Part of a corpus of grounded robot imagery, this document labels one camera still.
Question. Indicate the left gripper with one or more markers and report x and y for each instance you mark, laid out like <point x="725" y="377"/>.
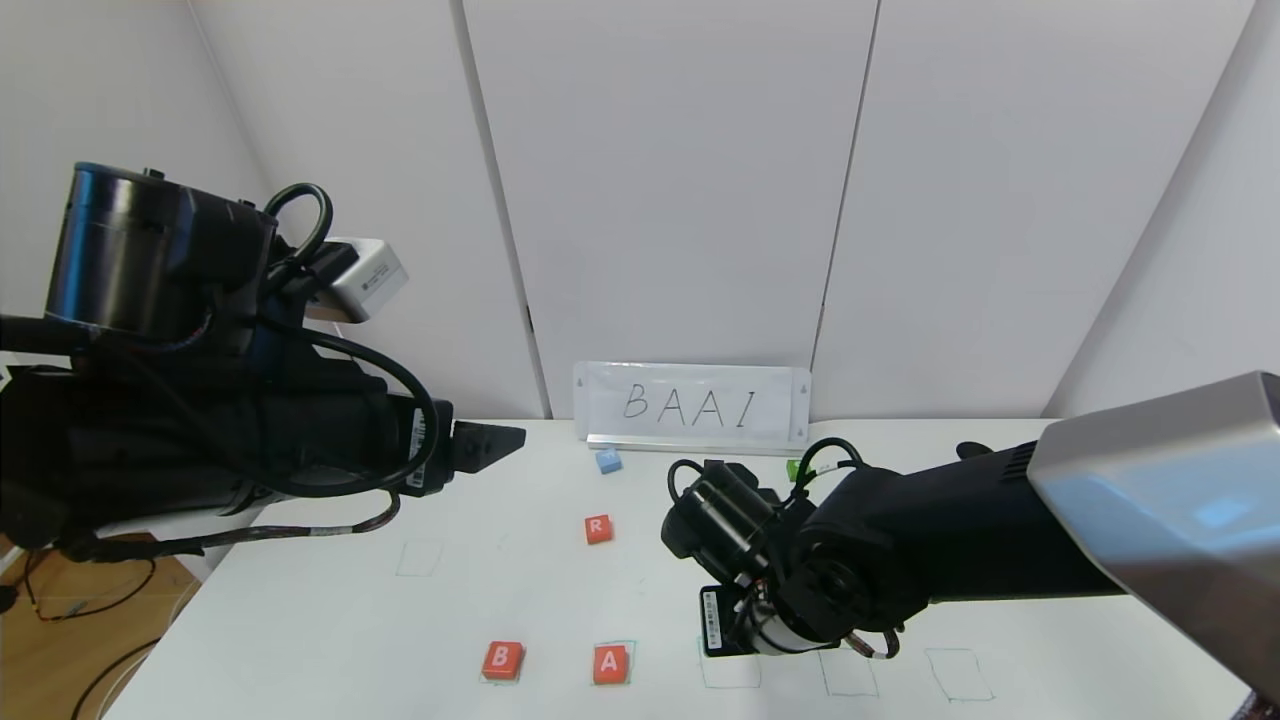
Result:
<point x="422" y="447"/>

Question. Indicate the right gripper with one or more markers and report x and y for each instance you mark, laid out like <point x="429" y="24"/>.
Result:
<point x="714" y="620"/>

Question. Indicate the orange block letter A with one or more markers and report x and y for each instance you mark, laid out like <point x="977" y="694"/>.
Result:
<point x="611" y="664"/>

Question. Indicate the orange block letter B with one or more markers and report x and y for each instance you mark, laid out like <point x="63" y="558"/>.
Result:
<point x="503" y="660"/>

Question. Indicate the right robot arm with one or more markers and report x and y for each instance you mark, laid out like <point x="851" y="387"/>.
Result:
<point x="950" y="530"/>

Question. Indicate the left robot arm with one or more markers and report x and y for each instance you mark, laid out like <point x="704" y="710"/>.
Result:
<point x="150" y="440"/>

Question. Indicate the white BAAI sign card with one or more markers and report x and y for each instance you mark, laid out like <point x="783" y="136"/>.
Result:
<point x="690" y="405"/>

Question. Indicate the light blue letter block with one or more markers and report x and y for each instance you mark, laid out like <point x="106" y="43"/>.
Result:
<point x="609" y="461"/>

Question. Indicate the orange block letter R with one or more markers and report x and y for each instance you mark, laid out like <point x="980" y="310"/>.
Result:
<point x="599" y="529"/>

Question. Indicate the green block letter S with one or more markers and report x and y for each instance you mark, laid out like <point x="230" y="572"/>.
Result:
<point x="794" y="468"/>

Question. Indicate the metal-framed whiteboard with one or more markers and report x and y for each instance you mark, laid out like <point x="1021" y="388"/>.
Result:
<point x="660" y="443"/>

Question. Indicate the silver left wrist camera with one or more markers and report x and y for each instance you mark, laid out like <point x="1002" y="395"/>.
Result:
<point x="365" y="280"/>

